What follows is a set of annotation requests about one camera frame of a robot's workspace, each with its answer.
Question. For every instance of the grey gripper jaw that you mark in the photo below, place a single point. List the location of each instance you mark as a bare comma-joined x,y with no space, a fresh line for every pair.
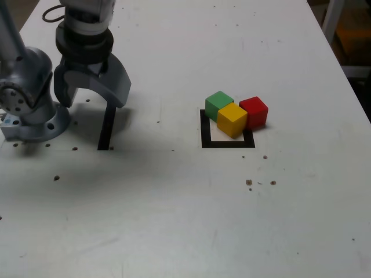
116,84
59,84

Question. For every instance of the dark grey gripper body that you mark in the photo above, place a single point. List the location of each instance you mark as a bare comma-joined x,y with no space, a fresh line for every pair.
87,67

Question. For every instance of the green cube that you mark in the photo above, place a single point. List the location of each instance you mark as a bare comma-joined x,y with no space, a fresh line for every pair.
217,101

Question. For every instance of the yellow cube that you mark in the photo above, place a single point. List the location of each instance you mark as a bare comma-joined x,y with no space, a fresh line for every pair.
232,118

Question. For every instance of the red cube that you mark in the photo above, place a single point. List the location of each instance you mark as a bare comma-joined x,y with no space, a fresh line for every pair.
256,111

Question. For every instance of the black tape square outline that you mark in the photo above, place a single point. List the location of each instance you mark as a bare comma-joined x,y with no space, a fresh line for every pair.
229,144

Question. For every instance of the black tape strip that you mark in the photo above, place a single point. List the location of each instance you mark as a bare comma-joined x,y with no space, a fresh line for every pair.
105,130

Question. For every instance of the yellow box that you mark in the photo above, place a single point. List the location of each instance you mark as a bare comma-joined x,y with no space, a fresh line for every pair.
356,43

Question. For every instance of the white metal frame post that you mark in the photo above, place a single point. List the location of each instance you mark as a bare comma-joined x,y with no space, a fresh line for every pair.
331,17

